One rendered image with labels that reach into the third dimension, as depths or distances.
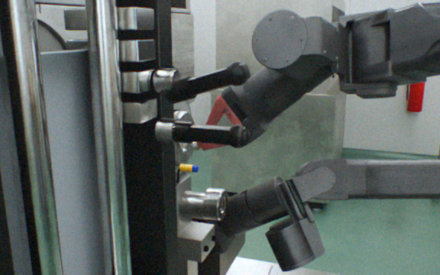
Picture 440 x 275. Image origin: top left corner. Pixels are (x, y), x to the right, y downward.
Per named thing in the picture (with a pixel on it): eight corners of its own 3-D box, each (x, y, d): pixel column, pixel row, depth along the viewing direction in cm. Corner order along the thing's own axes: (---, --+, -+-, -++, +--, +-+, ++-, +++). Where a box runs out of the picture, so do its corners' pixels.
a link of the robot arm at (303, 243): (317, 164, 68) (328, 162, 59) (349, 232, 67) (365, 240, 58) (247, 196, 68) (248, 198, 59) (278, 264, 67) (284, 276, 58)
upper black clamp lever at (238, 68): (248, 84, 23) (241, 59, 23) (167, 106, 25) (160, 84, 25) (254, 81, 24) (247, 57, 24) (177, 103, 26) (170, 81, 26)
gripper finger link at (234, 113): (228, 156, 61) (279, 118, 57) (209, 172, 55) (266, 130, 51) (198, 118, 61) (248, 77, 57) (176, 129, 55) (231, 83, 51)
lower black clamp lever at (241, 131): (246, 152, 24) (246, 127, 24) (163, 144, 26) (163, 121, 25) (252, 146, 25) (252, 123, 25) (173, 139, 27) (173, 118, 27)
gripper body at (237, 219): (234, 228, 72) (273, 211, 69) (214, 257, 63) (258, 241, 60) (216, 193, 72) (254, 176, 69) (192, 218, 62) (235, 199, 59)
